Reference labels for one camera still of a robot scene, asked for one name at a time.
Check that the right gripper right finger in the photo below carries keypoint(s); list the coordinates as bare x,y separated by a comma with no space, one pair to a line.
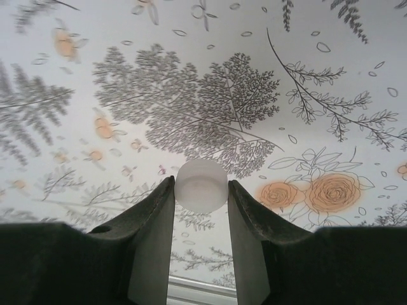
251,251

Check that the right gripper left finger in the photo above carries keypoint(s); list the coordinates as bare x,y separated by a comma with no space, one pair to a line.
149,248

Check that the white bottle cap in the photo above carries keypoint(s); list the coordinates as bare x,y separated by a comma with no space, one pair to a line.
202,187

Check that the floral patterned tablecloth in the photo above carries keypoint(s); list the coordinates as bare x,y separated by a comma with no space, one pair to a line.
203,95

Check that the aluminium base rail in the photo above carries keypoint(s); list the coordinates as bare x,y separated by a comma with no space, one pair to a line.
203,290

